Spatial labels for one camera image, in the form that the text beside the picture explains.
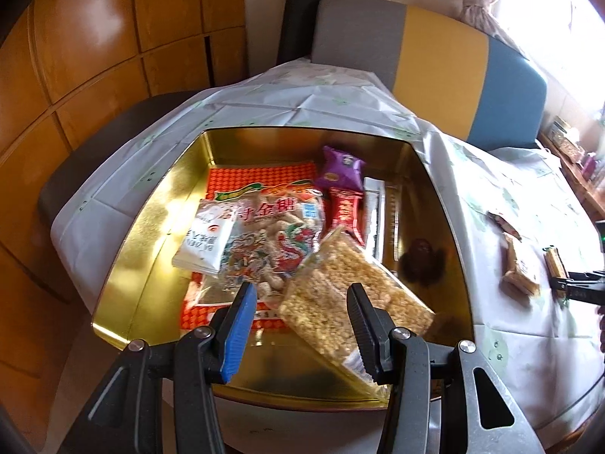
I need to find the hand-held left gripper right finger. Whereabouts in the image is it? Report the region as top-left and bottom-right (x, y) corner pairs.
(346, 283), (544, 454)

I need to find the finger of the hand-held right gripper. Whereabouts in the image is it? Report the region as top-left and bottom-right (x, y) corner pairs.
(549, 269), (605, 306)

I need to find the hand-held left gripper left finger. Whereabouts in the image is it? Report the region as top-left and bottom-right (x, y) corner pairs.
(66, 281), (258, 454)

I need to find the cracker packet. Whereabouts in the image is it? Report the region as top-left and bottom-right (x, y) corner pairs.
(543, 246), (570, 300)
(501, 234), (542, 299)

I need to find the clear puffed rice packet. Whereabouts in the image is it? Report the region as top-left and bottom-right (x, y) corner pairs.
(279, 227), (436, 386)

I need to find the white snack packet red print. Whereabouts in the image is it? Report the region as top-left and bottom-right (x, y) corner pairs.
(171, 199), (237, 277)

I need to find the brown stick packet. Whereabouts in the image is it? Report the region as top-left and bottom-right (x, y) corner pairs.
(383, 184), (403, 270)

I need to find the silver stick packet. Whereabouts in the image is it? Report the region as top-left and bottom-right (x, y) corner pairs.
(361, 176), (387, 263)

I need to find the red candy packet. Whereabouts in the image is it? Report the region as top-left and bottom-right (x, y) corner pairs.
(328, 187), (367, 247)

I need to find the metal tin box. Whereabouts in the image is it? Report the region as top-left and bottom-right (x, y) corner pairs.
(91, 127), (475, 410)

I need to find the purple snack packet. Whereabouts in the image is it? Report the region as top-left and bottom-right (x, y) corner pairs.
(314, 146), (367, 194)

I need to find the wooden side shelf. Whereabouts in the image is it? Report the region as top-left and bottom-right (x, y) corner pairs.
(539, 127), (605, 218)

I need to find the dark brown round snack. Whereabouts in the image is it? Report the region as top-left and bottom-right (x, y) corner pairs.
(399, 240), (447, 287)

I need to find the pink white candy packet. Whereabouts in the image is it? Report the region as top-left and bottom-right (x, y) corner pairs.
(489, 210), (523, 242)

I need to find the woven tissue box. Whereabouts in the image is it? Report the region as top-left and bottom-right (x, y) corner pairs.
(548, 116), (584, 162)

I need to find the clear peanut bag red print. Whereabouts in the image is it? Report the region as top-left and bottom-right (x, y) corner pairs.
(189, 180), (327, 303)

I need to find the white plastic tablecloth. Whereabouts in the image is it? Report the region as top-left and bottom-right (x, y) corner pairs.
(50, 57), (605, 440)

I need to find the orange checkered packet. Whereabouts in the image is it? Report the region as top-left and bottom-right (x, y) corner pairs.
(180, 162), (327, 336)

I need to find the grey yellow blue chair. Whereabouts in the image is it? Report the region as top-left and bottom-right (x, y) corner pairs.
(309, 0), (549, 152)

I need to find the window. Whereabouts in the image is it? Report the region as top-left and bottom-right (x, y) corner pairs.
(492, 0), (605, 58)

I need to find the beige tied curtain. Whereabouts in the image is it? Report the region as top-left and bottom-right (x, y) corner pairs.
(449, 0), (506, 39)

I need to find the wooden cabinet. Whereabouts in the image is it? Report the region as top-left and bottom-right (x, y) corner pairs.
(0, 0), (249, 436)

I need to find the black rolled mat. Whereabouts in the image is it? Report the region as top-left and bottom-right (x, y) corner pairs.
(276, 0), (326, 64)

